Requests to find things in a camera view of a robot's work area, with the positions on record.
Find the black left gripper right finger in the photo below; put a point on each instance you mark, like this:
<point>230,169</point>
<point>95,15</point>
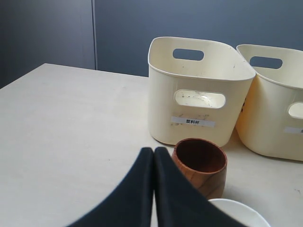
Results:
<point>178,203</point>

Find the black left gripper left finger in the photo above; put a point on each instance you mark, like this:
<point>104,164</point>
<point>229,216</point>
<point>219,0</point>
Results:
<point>130,203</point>

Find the brown wooden cup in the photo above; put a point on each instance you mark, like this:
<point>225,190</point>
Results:
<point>204,165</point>

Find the white paper cup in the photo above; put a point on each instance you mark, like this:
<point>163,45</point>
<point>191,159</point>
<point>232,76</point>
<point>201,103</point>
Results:
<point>240,212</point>

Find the left cream plastic bin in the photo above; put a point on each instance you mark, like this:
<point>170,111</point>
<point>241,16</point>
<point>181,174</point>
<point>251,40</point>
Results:
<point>196,89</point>

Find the cream plastic bin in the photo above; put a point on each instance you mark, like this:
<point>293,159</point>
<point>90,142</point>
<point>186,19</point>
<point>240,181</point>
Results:
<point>271,120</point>
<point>196,89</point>

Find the middle cream plastic bin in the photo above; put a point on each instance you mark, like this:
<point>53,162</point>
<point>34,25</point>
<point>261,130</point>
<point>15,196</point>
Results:
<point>271,120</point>

